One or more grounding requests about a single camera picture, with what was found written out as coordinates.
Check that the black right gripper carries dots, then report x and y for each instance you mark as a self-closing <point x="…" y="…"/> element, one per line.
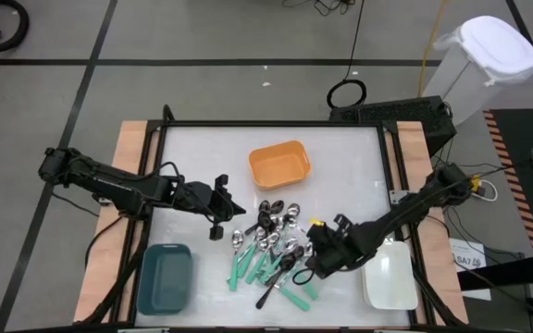
<point x="343" y="247"/>

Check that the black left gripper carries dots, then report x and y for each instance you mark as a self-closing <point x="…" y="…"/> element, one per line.
<point x="197" y="199"/>

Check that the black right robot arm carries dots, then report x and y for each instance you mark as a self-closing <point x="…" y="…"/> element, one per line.
<point x="410" y="208"/>

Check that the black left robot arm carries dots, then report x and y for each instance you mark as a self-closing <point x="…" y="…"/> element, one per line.
<point x="109" y="182"/>

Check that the yellow tape tag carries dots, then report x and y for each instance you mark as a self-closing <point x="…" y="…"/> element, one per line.
<point x="315" y="222"/>

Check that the orange plastic bin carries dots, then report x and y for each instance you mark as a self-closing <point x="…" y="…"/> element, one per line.
<point x="278" y="164"/>

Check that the white plastic bin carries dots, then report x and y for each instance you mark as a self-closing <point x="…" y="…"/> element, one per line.
<point x="391" y="277"/>

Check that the teal plastic bin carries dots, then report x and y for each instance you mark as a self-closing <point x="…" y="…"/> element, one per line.
<point x="164" y="277"/>

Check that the white paper label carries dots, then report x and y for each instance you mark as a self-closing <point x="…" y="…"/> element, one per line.
<point x="467" y="252"/>

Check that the yellow plug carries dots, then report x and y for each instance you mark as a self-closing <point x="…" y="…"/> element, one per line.
<point x="475" y="182"/>

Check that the black metal beam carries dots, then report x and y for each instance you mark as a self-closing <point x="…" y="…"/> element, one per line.
<point x="502" y="277"/>

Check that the black hazard striped mat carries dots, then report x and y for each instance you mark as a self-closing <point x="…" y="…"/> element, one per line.
<point x="521" y="134"/>

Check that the white lidded trash can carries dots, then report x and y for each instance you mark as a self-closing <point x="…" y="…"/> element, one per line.
<point x="493" y="51"/>

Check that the black table frame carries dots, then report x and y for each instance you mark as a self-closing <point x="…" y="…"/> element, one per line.
<point x="271" y="124"/>

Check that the silver metal bracket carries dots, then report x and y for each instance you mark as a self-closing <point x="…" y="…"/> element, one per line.
<point x="396" y="196"/>
<point x="103" y="200"/>

